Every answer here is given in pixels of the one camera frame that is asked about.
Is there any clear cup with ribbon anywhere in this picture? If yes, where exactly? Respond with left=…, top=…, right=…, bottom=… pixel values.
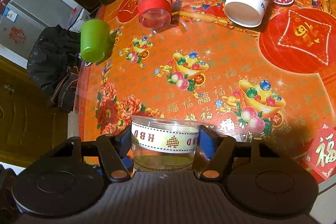
left=131, top=115, right=201, bottom=172

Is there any green plastic cup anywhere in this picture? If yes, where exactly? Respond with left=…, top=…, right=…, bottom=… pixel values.
left=80, top=19, right=110, bottom=63

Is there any clear cup red ribbon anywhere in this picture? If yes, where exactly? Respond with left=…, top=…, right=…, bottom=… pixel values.
left=135, top=0, right=173, bottom=30

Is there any red lucky envelope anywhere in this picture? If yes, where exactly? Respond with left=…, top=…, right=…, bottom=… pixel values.
left=303, top=122, right=336, bottom=180

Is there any black plastic bag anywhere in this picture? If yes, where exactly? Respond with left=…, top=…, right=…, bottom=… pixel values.
left=27, top=25, right=81, bottom=113

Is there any small white box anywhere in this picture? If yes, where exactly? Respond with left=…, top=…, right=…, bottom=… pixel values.
left=68, top=5, right=91, bottom=32

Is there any silver mini fridge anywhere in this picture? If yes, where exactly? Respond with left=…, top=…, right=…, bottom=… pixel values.
left=1, top=0, right=81, bottom=69

